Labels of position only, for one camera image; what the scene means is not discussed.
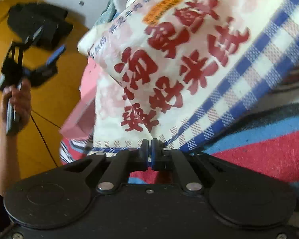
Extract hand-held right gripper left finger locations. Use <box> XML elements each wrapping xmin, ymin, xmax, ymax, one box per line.
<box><xmin>63</xmin><ymin>139</ymin><xmax>149</xmax><ymax>195</ymax></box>

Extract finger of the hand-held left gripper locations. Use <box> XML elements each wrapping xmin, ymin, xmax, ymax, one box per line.
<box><xmin>25</xmin><ymin>44</ymin><xmax>67</xmax><ymax>81</ymax></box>
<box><xmin>8</xmin><ymin>25</ymin><xmax>45</xmax><ymax>63</ymax></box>

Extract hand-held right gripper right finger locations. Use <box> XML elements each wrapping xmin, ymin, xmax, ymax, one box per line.
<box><xmin>151</xmin><ymin>138</ymin><xmax>230</xmax><ymax>196</ymax></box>

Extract white shopping bag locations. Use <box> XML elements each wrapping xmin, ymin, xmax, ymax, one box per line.
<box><xmin>77</xmin><ymin>0</ymin><xmax>299</xmax><ymax>155</ymax></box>

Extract person's left forearm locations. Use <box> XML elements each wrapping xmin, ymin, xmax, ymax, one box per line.
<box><xmin>0</xmin><ymin>119</ymin><xmax>30</xmax><ymax>198</ymax></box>

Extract person's left hand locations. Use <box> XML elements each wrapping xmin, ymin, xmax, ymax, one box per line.
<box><xmin>1</xmin><ymin>79</ymin><xmax>33</xmax><ymax>133</ymax></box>

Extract black cloth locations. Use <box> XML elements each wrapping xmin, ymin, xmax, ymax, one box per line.
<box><xmin>7</xmin><ymin>2</ymin><xmax>74</xmax><ymax>51</ymax></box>

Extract pink cloth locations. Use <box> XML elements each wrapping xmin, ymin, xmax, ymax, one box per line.
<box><xmin>60</xmin><ymin>61</ymin><xmax>98</xmax><ymax>140</ymax></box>

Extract green cloth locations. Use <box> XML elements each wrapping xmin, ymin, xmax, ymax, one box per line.
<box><xmin>93</xmin><ymin>0</ymin><xmax>120</xmax><ymax>28</ymax></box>

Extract striped bed sheet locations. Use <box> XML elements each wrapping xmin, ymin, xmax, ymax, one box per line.
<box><xmin>59</xmin><ymin>63</ymin><xmax>299</xmax><ymax>239</ymax></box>

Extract thin black cable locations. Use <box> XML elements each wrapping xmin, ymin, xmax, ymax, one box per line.
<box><xmin>29</xmin><ymin>111</ymin><xmax>59</xmax><ymax>168</ymax></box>

